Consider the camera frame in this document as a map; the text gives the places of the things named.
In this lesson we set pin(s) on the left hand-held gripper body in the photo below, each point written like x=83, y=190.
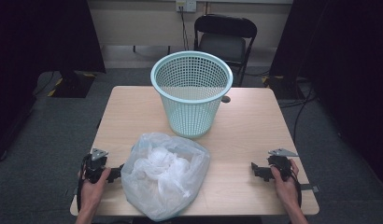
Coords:
x=96, y=169

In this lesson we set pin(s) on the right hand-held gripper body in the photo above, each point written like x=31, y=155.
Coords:
x=281, y=165

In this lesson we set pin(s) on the translucent white plastic bag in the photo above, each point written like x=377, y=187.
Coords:
x=163, y=177

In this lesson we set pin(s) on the light teal plastic mesh wastebasket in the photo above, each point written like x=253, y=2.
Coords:
x=190, y=119

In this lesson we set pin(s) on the person's right hand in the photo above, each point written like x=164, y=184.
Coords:
x=286, y=186

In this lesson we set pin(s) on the person's left hand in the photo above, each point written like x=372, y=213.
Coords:
x=91, y=193

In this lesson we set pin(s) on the black stand base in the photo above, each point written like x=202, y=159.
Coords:
x=284, y=88
x=73, y=85

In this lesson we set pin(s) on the dark curtain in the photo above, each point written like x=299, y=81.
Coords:
x=40, y=37
x=345, y=62

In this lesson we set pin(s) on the black folding chair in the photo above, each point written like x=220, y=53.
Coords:
x=225, y=37

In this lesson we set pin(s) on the grey table edge bracket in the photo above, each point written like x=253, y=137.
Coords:
x=72, y=191
x=309, y=188

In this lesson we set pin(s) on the white wall socket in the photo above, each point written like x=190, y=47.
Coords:
x=186, y=5

